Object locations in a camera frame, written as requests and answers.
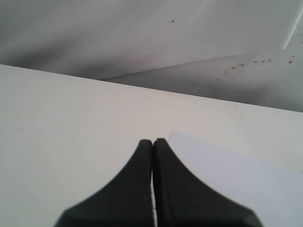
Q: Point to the white backdrop sheet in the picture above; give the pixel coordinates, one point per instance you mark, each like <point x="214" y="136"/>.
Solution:
<point x="248" y="51"/>

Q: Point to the white paper sheet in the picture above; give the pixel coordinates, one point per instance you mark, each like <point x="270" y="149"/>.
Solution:
<point x="274" y="194"/>

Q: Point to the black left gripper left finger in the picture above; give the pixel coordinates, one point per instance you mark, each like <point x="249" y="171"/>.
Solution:
<point x="126" y="201"/>

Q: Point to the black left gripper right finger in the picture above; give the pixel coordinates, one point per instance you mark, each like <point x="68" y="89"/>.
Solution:
<point x="182" y="200"/>

